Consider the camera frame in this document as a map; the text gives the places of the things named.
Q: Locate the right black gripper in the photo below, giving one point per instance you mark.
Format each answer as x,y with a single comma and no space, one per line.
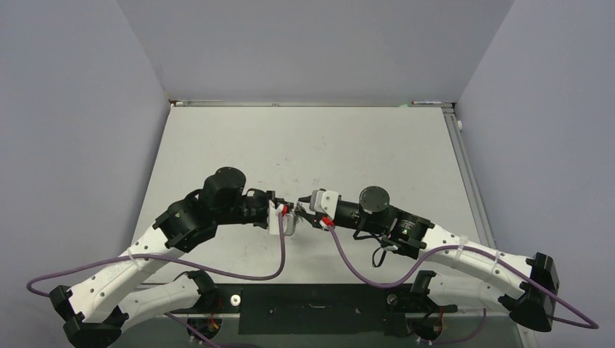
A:
313,216

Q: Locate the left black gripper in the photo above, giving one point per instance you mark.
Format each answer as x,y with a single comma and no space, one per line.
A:
267,195

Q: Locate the red handled metal key holder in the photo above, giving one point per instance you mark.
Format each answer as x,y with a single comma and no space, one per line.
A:
300,214

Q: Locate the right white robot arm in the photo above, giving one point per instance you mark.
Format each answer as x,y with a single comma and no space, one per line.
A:
520,286

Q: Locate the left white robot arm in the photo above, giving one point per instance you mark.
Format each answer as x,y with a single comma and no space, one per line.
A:
99,309

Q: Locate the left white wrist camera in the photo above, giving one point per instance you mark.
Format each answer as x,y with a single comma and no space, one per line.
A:
281,218

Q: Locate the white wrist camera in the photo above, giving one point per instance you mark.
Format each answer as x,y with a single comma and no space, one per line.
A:
281,218
324,202

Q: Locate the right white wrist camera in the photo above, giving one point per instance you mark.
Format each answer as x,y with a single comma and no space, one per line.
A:
324,202

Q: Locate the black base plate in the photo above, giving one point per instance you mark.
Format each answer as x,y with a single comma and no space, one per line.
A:
319,308

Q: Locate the aluminium frame rail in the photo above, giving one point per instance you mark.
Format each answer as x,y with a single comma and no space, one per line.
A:
478,211

